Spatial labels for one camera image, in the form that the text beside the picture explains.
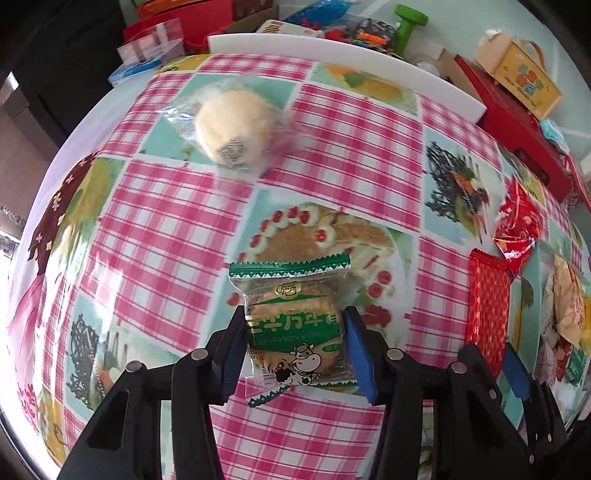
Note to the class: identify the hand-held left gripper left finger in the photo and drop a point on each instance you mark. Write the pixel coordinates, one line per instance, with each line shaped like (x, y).
(233, 353)

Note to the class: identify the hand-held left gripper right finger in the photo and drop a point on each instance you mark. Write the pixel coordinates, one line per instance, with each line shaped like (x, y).
(360, 357)

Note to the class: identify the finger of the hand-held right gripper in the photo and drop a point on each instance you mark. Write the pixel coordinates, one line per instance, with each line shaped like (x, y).
(516, 371)

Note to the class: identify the purple swiss roll packet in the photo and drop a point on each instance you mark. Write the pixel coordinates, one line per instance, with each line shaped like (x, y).
(548, 364)

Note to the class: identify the teal cardboard tray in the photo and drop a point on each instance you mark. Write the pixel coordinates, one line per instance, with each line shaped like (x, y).
(528, 323)

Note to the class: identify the dark green snack packet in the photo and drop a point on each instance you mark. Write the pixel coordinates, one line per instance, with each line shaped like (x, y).
(577, 367)

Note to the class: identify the green cow biscuit packet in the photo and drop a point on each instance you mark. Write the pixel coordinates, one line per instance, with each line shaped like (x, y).
(295, 323)

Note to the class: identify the yellow orange cake packet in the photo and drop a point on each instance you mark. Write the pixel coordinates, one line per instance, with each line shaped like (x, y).
(568, 300)

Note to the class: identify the flat red patterned packet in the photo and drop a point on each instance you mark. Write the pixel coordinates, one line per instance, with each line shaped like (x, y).
(489, 300)

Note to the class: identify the crinkled red snack packet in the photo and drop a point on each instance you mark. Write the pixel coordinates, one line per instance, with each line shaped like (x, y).
(517, 226)

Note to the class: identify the pink checked tablecloth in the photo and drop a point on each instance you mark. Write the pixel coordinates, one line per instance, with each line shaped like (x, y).
(152, 230)

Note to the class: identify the red patterned bag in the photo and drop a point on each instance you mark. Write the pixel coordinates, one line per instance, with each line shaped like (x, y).
(579, 180)

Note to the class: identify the round yellow bun packet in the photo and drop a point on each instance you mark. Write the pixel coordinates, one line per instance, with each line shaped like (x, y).
(231, 124)

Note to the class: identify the light blue plastic wrapper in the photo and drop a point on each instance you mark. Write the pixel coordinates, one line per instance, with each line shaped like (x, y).
(551, 131)

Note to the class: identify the red gift box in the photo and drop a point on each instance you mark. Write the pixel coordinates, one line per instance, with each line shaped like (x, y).
(508, 115)

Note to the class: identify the white tape roll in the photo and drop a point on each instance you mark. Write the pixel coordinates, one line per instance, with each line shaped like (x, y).
(422, 57)

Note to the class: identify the clear plastic box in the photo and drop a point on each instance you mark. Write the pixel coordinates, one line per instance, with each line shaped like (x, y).
(152, 44)

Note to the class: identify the colourful toy package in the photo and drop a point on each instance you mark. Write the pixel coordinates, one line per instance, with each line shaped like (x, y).
(374, 32)

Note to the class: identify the yellow white snack box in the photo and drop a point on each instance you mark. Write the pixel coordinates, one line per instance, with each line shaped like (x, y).
(286, 28)

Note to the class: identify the brown cardboard box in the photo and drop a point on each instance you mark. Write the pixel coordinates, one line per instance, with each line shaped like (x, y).
(249, 21)

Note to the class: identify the green dumbbell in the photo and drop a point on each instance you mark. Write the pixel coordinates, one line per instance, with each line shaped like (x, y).
(408, 23)

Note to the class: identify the blue plastic bottle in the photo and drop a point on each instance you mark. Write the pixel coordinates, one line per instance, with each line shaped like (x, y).
(323, 9)

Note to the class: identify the orange flat box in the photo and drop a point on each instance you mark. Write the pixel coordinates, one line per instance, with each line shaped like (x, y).
(166, 4)

